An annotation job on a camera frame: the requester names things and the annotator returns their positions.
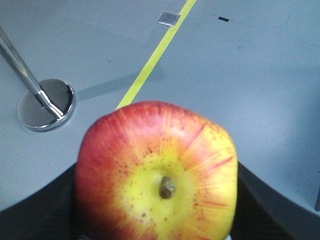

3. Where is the chrome stanchion post with base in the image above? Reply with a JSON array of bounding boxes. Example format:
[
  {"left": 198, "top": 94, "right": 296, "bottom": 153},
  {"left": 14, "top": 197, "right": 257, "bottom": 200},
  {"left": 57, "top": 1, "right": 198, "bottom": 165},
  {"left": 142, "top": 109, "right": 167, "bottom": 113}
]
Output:
[{"left": 0, "top": 29, "right": 76, "bottom": 132}]

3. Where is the yellow floor tape line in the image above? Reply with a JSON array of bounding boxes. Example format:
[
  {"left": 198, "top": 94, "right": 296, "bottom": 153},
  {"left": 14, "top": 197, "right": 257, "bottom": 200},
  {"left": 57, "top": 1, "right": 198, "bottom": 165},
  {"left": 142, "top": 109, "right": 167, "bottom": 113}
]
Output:
[{"left": 115, "top": 0, "right": 197, "bottom": 110}]

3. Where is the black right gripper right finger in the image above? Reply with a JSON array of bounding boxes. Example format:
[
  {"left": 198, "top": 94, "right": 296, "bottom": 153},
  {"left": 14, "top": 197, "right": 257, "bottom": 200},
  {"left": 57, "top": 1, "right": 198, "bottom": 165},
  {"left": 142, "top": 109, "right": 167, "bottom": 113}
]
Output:
[{"left": 230, "top": 163, "right": 320, "bottom": 240}]

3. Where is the red yellow apple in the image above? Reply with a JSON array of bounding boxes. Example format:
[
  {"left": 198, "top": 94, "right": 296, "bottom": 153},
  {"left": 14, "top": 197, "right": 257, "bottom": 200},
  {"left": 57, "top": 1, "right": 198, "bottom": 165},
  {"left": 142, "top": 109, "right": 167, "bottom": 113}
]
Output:
[{"left": 75, "top": 101, "right": 238, "bottom": 240}]

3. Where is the silver floor plate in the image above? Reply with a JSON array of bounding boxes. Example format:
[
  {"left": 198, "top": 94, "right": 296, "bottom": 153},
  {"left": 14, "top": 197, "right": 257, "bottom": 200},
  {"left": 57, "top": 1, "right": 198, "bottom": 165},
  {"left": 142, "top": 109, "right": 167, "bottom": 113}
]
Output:
[{"left": 157, "top": 11, "right": 181, "bottom": 28}]

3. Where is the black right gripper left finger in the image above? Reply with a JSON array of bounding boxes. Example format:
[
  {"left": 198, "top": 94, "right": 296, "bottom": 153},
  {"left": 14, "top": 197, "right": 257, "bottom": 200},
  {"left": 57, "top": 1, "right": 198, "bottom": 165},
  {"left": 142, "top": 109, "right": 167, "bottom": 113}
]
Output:
[{"left": 0, "top": 165, "right": 82, "bottom": 240}]

